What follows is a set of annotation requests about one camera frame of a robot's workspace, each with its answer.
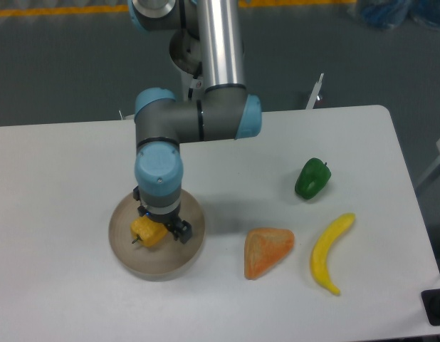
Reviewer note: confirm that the beige round plate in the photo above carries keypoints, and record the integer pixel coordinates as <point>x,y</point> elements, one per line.
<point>166,260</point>

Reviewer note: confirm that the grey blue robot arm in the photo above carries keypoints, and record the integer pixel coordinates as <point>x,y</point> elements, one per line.
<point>226,110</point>

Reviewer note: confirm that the green toy pepper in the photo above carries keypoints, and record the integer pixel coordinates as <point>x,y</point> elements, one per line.
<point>312,178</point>

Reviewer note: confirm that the orange triangular toy bread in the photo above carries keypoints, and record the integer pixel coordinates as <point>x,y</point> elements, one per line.
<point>263,248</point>

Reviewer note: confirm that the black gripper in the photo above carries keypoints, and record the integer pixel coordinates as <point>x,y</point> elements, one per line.
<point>169,216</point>

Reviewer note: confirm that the yellow toy pepper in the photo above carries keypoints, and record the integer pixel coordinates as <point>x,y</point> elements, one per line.
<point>147,232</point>

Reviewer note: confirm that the blue plastic bag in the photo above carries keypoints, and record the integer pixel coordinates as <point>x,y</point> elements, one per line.
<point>386,15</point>

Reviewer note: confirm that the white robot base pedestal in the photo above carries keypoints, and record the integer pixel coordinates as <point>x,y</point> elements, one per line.
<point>185,53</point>

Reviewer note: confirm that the black device at table edge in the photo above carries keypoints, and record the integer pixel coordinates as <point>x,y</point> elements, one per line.
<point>431,302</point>

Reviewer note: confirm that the yellow toy banana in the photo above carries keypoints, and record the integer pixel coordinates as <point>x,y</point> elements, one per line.
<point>320,252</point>

